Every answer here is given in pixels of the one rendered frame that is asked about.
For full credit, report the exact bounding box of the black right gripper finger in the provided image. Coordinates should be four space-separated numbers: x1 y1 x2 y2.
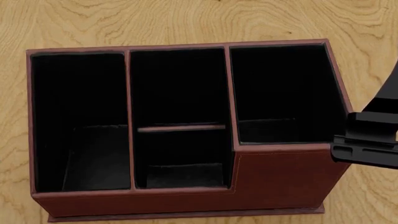
346 58 398 142

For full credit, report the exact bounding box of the brown leather desk caddy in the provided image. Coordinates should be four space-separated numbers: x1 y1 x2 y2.
25 38 354 223

